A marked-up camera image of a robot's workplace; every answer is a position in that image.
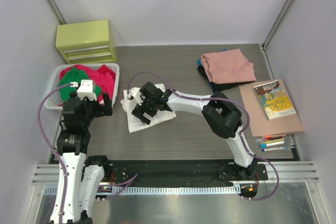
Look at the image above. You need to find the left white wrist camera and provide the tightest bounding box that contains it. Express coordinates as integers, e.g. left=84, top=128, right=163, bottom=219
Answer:
left=70, top=79, right=98, bottom=101

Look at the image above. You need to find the white plastic basket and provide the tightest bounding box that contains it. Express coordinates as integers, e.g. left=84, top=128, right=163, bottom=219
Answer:
left=43, top=62, right=120, bottom=111

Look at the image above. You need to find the green t shirt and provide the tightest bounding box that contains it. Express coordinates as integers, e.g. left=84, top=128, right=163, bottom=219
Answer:
left=59, top=65, right=102, bottom=101

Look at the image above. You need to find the dark blue marker pen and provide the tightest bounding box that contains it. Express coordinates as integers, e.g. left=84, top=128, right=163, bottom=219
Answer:
left=262, top=146, right=295, bottom=152

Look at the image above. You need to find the red t shirt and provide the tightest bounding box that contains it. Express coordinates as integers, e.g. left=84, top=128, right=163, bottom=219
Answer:
left=59, top=63, right=118, bottom=105

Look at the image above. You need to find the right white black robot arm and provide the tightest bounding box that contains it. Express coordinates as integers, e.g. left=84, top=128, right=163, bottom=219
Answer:
left=127, top=82, right=257, bottom=180

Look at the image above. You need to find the white printed t shirt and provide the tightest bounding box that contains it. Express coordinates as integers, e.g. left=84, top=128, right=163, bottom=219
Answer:
left=120, top=90, right=176, bottom=133

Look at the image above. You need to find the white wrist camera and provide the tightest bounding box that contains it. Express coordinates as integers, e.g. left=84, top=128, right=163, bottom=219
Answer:
left=127, top=88, right=143, bottom=105
left=70, top=79, right=98, bottom=101

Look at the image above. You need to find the yellow-green drawer box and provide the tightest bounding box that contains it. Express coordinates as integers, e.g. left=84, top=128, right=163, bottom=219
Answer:
left=56, top=19, right=117, bottom=64

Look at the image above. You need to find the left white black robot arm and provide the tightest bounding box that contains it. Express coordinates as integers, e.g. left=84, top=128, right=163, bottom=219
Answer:
left=49, top=93, right=112, bottom=223

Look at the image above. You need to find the blue t shirt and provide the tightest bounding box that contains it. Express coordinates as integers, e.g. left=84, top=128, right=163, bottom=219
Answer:
left=197, top=49, right=226, bottom=88

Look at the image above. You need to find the yellow marker pen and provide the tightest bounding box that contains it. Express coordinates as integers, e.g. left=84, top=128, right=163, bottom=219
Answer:
left=259, top=139, right=285, bottom=144

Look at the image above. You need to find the pink t shirt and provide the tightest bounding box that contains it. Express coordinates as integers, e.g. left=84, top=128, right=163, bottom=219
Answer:
left=201, top=49, right=256, bottom=84

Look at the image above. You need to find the black t shirt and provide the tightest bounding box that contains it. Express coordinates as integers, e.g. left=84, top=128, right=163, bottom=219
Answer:
left=197, top=65, right=252, bottom=92

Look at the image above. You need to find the red marker pen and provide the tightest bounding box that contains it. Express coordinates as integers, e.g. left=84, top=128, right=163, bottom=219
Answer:
left=256, top=135, right=286, bottom=142

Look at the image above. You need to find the white slotted cable duct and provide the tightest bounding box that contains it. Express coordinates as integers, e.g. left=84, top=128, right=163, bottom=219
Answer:
left=44, top=184, right=241, bottom=196

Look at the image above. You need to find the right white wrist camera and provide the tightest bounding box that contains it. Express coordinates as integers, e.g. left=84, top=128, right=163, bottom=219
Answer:
left=127, top=88, right=143, bottom=105

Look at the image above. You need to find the yellow picture book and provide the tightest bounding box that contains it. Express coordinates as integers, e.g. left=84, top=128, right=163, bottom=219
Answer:
left=253, top=80, right=296, bottom=120

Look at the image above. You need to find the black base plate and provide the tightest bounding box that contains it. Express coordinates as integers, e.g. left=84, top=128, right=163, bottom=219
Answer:
left=110, top=159, right=268, bottom=188

